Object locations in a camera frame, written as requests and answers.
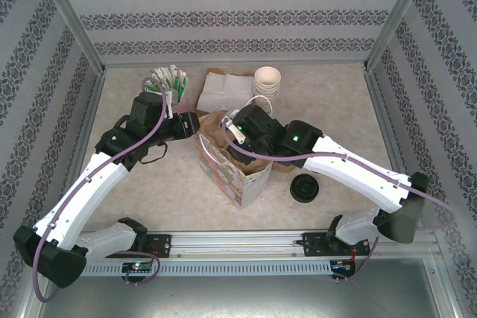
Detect brown pulp cup carrier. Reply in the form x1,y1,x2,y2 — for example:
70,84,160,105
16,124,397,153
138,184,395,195
273,160,296,174
200,109,271,176

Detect cartoon animal print paper bag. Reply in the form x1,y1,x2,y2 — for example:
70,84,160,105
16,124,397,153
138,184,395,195
192,95,275,209

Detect black lidded paper coffee cup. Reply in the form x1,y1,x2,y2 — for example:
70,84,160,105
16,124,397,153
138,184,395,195
289,173,321,205

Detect pink plastic straw holder cup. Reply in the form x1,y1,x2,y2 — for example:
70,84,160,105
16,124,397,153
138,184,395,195
169,89,195,115

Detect white paper napkins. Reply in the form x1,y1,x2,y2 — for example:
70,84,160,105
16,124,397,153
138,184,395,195
196,73,255,110

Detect white napkins in cardboard holder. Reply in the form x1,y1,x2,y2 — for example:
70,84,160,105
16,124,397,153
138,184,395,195
195,68,258,118

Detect small circuit board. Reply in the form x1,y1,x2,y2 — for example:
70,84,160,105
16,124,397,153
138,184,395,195
121,261,154,273
329,259,356,271

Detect thin black cable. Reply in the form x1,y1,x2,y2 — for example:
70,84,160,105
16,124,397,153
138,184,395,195
140,141,169,165

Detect aluminium back frame rail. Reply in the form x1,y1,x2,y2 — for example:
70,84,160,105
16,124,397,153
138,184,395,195
101,57,369,69

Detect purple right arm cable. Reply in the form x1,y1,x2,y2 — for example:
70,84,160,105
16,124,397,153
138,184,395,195
222,118,458,233

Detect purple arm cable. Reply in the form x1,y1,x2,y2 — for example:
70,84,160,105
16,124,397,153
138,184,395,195
222,118,458,233
32,77,168,302

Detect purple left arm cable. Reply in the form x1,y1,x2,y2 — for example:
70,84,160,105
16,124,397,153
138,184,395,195
32,77,168,302

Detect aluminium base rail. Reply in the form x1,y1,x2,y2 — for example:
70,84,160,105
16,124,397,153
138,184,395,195
85,230,440,260

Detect aluminium corner post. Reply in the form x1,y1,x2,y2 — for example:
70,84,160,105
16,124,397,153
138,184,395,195
361,0,436,72
34,0,108,74

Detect grey perforated cable duct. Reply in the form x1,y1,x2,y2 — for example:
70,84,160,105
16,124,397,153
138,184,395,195
80,260,359,276

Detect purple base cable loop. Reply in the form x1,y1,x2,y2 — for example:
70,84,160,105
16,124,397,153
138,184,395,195
124,250,162,284
333,238,380,286

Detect grey metal base plate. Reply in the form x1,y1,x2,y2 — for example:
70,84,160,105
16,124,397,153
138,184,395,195
37,258,454,318

